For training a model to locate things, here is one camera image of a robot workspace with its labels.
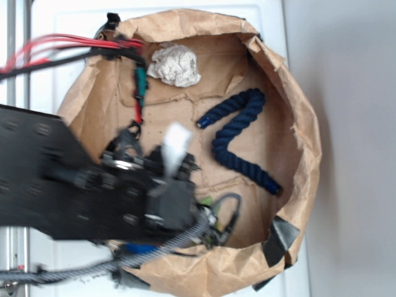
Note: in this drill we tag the crumpled white paper ball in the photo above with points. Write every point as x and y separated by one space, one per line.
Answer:
174 65

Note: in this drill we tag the green plush animal toy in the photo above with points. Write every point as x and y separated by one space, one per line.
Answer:
206 201

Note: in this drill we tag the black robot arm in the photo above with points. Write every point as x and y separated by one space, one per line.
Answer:
50 183

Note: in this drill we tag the aluminium frame rail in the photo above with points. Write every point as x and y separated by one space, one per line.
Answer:
16 30

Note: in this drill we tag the brown paper bag bin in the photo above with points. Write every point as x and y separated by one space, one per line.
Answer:
284 140

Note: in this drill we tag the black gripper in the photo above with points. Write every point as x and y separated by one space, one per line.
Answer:
171 205

